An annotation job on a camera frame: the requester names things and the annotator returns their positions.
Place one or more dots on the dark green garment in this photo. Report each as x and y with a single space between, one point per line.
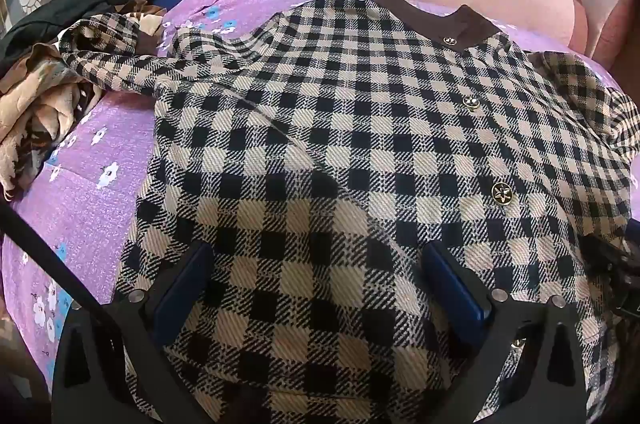
47 21

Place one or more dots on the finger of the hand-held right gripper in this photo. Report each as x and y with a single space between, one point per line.
602 254

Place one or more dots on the purple floral bedsheet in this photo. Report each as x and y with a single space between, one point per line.
95 184

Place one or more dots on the black beige checkered jacket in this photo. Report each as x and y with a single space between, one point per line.
350 143

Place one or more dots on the beige brown patterned cloth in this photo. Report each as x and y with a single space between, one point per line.
42 113

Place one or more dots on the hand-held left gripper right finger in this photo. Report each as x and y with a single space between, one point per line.
459 291

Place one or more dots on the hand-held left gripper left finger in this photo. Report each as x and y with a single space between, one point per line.
181 299

